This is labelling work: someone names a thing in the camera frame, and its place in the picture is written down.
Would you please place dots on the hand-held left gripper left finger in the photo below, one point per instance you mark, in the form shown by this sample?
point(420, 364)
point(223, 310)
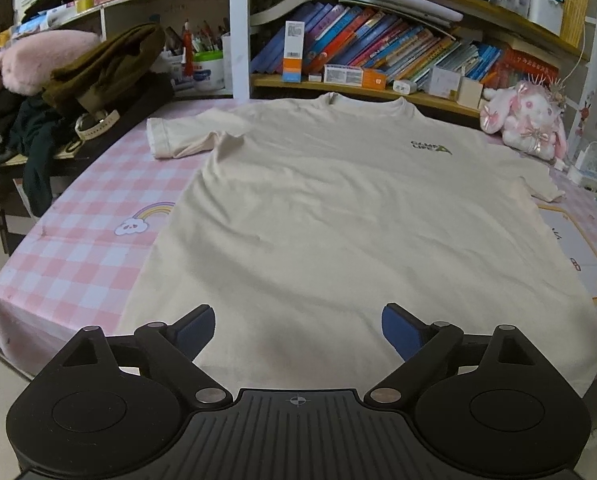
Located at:
point(198, 326)

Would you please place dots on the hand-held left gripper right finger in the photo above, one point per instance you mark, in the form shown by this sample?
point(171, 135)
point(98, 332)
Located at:
point(398, 330)

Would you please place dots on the cream t-shirt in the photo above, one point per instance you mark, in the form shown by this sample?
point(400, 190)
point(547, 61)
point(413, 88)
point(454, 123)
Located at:
point(328, 220)

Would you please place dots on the pink checked tablecloth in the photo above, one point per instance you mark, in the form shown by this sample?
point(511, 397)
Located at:
point(78, 240)

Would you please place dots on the pink plush bunny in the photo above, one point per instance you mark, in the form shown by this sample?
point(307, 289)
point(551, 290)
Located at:
point(525, 120)

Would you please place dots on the white wrist watch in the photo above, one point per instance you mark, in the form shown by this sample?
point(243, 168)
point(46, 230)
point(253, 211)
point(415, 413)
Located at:
point(96, 125)

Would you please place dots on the dark green garment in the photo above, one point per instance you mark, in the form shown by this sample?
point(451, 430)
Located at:
point(38, 155)

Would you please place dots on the white charger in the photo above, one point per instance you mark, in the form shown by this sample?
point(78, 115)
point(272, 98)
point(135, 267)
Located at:
point(404, 86)

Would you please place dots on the small cream box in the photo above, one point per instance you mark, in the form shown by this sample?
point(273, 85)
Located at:
point(470, 94)

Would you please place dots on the small orange box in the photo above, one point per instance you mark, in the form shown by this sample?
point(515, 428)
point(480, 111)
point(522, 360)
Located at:
point(374, 80)

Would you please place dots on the white square box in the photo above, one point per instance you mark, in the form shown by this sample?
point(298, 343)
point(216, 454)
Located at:
point(442, 81)

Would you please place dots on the white pen holder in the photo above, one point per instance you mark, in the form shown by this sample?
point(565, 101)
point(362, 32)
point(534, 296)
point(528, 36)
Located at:
point(207, 72)

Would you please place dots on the white and orange flat box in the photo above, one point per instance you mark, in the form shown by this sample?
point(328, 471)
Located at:
point(342, 75)

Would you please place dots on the olive green garment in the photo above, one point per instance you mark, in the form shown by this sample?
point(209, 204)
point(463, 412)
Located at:
point(108, 65)

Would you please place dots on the row of colourful books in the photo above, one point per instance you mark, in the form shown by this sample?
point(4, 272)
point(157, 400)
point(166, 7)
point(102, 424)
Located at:
point(378, 45)

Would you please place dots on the tall orange and blue box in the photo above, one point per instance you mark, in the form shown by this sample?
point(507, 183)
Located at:
point(293, 52)

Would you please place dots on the pink fluffy garment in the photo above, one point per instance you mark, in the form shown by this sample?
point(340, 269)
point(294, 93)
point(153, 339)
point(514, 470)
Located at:
point(43, 57)

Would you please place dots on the white side shelf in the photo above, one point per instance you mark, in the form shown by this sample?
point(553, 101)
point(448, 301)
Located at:
point(128, 5)

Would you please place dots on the thick lying book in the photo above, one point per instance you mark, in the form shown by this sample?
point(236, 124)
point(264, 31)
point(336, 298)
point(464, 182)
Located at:
point(281, 7)

